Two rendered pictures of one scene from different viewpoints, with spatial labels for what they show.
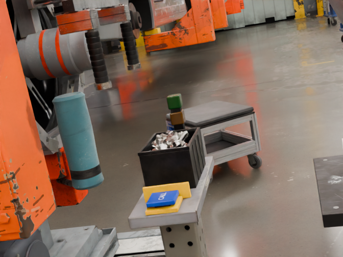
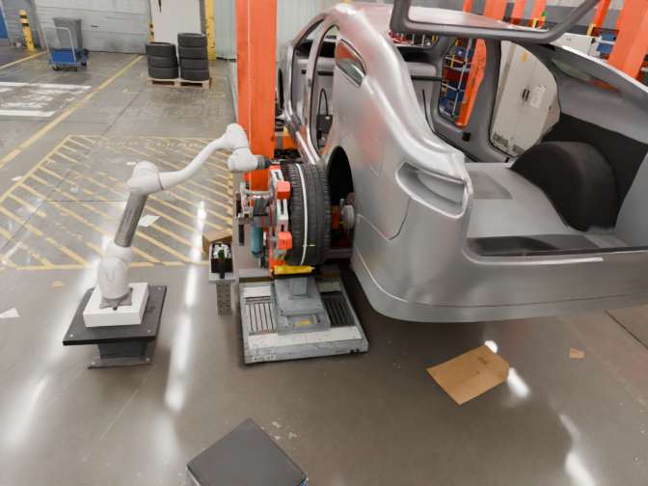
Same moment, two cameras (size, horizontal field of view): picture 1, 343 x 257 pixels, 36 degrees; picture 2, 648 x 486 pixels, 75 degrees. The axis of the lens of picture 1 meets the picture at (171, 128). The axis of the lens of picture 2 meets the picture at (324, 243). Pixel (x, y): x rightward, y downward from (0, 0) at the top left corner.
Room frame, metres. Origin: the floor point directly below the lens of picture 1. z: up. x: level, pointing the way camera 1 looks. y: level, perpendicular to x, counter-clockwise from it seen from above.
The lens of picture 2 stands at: (3.89, -0.49, 2.10)
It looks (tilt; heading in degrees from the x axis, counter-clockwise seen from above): 30 degrees down; 153
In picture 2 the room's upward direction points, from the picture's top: 5 degrees clockwise
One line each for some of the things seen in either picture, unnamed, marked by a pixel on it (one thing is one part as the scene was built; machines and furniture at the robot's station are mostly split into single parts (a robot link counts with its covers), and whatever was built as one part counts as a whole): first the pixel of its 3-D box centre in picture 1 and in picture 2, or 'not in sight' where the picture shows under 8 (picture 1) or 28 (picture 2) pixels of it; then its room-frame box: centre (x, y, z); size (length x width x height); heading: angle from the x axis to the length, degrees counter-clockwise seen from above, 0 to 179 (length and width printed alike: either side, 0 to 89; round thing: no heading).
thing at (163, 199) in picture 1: (163, 200); not in sight; (1.23, 0.05, 0.47); 0.07 x 0.07 x 0.02; 78
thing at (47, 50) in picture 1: (59, 52); (265, 216); (1.56, 0.28, 0.85); 0.21 x 0.14 x 0.14; 78
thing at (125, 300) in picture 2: not in sight; (116, 296); (1.54, -0.66, 0.42); 0.22 x 0.18 x 0.06; 174
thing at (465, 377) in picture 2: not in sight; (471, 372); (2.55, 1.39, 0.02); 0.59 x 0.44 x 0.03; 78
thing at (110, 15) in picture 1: (114, 14); (246, 218); (1.70, 0.11, 0.93); 0.09 x 0.05 x 0.05; 78
